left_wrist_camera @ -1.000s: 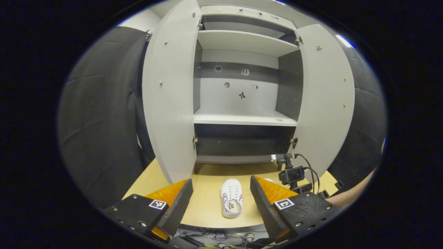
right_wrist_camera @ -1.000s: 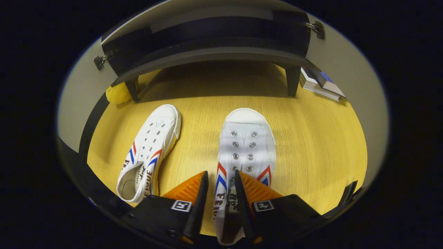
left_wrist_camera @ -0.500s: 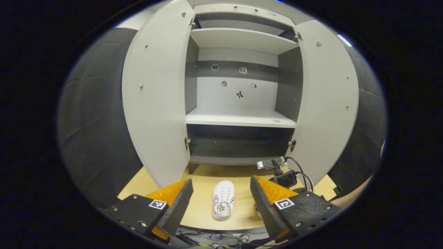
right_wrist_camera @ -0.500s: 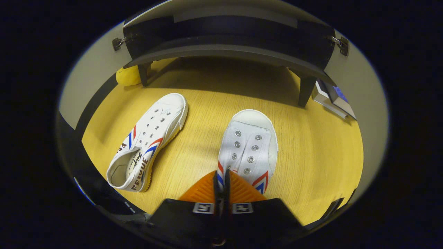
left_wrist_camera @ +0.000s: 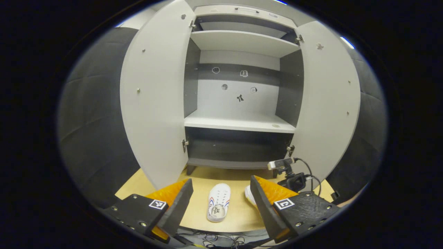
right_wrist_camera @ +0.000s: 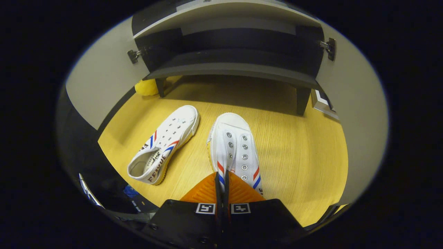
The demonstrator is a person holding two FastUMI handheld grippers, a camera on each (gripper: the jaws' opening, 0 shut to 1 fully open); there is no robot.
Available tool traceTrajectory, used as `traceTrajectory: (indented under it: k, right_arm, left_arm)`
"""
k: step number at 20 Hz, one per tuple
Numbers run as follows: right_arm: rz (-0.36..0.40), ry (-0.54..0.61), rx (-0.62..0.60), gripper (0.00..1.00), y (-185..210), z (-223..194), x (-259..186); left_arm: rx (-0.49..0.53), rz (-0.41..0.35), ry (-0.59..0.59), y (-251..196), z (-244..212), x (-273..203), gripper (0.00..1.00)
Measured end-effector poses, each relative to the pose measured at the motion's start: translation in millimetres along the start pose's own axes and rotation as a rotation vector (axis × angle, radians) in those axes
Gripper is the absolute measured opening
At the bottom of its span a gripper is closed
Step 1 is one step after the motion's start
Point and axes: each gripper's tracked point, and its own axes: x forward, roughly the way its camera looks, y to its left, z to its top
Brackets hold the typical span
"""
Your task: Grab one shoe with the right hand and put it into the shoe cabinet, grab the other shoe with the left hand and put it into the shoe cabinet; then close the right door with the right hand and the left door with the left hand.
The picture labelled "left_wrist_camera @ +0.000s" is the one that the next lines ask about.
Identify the small ceiling light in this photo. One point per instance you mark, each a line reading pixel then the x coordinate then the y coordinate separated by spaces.
pixel 347 42

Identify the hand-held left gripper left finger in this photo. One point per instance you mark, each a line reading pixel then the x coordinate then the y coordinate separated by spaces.
pixel 180 207

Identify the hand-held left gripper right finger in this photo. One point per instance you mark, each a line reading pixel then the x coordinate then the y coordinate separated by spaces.
pixel 263 207

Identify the small black clamp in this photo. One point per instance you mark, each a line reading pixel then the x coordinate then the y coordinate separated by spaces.
pixel 335 196

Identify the white canvas shoe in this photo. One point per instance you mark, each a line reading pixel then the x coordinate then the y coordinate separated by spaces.
pixel 218 197
pixel 250 194

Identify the white cabinet door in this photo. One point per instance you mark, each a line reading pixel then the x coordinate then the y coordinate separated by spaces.
pixel 328 103
pixel 155 103

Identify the long ceiling light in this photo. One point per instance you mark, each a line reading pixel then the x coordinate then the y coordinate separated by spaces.
pixel 281 2

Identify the white grey shoe cabinet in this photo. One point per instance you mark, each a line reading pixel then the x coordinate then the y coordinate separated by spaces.
pixel 238 121

